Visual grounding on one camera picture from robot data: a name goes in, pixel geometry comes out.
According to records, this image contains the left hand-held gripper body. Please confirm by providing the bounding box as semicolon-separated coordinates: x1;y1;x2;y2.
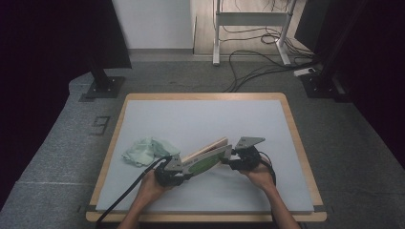
154;154;185;188

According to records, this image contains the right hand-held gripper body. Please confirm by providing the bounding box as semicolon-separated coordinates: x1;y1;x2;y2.
231;136;266;172

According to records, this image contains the white caterpillar picture book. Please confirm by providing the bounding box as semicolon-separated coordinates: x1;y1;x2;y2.
181;136;234;177

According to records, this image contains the pale green cloth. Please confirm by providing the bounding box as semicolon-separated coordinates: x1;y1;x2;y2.
121;136;181;168

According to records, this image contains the person's right hand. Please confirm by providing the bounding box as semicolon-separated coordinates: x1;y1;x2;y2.
239;157;277;193

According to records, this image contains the person's left hand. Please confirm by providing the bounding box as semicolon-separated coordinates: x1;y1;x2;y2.
136;170;176;208

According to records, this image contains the wooden table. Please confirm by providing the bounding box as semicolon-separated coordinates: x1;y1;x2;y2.
85;92;328;223

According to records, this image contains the grey floor socket plate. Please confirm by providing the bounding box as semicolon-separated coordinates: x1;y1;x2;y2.
89;115;111;136

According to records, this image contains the white power strip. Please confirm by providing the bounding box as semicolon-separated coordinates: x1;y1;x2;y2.
292;67;316;77

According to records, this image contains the black curtain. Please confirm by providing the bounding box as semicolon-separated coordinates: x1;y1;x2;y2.
0;0;133;213
294;0;405;168

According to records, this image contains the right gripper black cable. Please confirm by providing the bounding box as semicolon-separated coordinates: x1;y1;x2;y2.
259;151;277;188

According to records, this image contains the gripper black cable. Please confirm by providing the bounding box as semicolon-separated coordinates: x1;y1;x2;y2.
259;151;277;188
96;155;173;225

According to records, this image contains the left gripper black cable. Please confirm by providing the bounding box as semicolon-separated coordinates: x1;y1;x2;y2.
96;155;173;225

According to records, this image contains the bundle of black floor cables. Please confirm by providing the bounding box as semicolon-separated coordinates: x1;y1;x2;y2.
221;0;319;94

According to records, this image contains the black table corner bracket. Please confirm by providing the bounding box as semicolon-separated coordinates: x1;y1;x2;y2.
312;204;334;215
77;204;97;215

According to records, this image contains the black stand with base plate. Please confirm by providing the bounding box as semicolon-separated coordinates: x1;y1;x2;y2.
83;55;126;99
299;0;353;103

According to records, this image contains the white desk frame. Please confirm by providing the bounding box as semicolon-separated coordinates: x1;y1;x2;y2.
212;0;299;67

